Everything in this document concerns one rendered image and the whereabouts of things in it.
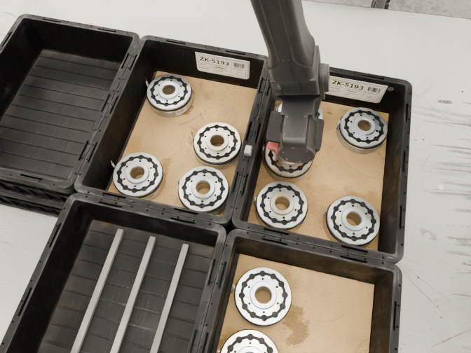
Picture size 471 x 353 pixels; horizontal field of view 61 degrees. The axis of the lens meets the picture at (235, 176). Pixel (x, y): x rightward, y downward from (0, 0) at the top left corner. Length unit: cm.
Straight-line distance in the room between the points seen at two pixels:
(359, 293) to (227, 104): 50
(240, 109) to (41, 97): 47
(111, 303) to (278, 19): 58
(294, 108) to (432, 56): 77
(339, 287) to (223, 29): 84
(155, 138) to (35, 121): 29
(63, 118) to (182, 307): 52
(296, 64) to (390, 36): 82
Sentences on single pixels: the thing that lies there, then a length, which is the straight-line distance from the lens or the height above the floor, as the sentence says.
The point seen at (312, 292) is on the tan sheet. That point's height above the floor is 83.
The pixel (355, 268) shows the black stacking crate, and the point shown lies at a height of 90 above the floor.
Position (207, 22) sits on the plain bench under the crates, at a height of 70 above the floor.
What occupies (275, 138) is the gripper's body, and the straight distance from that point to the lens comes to 75.
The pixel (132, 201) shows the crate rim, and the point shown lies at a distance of 75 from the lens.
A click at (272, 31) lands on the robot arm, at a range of 50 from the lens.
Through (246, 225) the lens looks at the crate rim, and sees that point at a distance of 71.
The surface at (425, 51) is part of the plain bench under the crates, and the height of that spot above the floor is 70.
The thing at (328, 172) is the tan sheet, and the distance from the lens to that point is 88.
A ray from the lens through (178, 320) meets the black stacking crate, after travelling 79.
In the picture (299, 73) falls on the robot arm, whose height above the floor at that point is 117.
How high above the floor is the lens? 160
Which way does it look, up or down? 64 degrees down
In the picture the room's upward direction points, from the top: 1 degrees counter-clockwise
